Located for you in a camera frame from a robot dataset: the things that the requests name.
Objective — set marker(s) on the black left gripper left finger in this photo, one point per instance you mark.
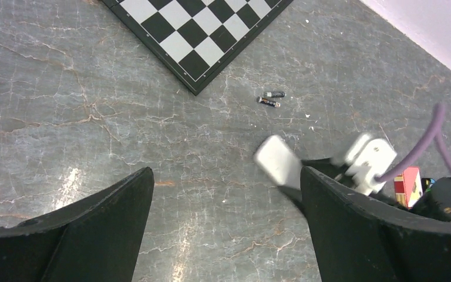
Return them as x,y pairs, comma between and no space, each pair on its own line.
97,238

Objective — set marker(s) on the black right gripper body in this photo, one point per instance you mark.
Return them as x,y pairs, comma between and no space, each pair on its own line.
291,187

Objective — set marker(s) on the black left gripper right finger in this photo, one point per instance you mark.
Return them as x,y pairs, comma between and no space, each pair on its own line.
358,238

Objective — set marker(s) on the white remote with dark buttons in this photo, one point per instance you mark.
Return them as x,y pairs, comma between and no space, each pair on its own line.
279,162

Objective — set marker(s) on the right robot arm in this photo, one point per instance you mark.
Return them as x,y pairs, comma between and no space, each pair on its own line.
435,202

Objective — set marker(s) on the red playing card box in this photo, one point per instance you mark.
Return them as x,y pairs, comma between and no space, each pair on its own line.
408,187

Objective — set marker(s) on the blue owl figurine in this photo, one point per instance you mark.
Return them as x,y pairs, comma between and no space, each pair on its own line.
427,183

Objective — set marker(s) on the black silver battery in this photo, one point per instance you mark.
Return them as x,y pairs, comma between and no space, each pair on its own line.
274,94

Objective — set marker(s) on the black grey battery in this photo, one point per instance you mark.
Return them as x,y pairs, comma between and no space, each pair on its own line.
268,102

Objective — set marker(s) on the black white chessboard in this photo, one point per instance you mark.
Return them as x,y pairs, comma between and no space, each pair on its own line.
196,39

